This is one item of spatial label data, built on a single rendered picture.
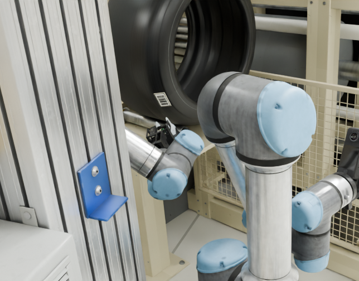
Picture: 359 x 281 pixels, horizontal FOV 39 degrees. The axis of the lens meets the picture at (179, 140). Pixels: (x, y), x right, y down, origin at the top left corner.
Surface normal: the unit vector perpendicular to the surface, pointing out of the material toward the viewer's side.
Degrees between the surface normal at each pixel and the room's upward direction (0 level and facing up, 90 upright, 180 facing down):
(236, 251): 8
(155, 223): 90
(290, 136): 82
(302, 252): 90
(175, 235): 0
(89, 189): 90
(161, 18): 67
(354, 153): 61
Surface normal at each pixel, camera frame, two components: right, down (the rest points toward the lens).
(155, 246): 0.73, 0.23
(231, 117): -0.76, 0.26
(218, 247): -0.17, -0.93
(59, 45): 0.91, 0.10
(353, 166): -0.74, -0.17
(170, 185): -0.19, 0.43
